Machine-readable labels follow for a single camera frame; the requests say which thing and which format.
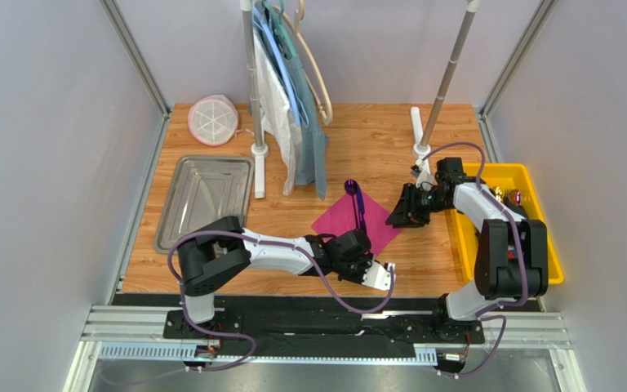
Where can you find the rack pole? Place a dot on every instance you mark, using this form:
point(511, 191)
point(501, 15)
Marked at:
point(259, 149)
point(423, 131)

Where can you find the pink paper napkin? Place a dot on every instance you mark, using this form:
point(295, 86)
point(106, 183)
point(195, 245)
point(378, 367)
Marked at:
point(339, 219)

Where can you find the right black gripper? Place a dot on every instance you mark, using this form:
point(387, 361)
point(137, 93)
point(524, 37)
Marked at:
point(415, 204)

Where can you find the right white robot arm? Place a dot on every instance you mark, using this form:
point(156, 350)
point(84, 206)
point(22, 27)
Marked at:
point(511, 264)

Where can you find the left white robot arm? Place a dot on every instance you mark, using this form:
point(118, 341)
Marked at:
point(212, 256)

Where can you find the blue clothes hanger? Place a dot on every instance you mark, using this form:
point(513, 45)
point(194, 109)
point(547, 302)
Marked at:
point(284, 59)

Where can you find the pink white mesh basket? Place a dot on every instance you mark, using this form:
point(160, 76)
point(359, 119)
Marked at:
point(214, 121)

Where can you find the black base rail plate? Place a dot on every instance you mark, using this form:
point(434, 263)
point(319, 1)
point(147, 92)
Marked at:
point(315, 326)

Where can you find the yellow plastic bin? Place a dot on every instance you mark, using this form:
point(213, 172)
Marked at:
point(506, 176)

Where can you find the pink gold utensil in bin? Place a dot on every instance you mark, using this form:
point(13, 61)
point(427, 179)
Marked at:
point(513, 196)

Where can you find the beige clothes hanger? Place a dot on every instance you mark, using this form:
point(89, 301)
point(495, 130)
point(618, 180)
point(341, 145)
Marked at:
point(314, 77)

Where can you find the left rack pole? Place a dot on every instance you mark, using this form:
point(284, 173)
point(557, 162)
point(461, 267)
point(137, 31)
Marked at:
point(259, 149)

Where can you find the right rack pole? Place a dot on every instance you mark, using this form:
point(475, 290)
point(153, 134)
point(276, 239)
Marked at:
point(423, 131)

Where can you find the blue grey hanging cloth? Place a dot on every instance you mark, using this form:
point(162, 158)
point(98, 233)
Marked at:
point(312, 168)

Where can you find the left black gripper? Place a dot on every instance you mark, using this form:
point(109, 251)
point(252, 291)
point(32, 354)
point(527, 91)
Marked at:
point(366, 260)

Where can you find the purple metal spoon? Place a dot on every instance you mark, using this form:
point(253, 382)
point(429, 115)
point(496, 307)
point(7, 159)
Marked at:
point(353, 190)

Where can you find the silver metal tray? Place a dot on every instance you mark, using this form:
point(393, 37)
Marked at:
point(203, 189)

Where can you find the white lace cloth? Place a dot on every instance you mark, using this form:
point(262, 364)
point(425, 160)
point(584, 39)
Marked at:
point(278, 119)

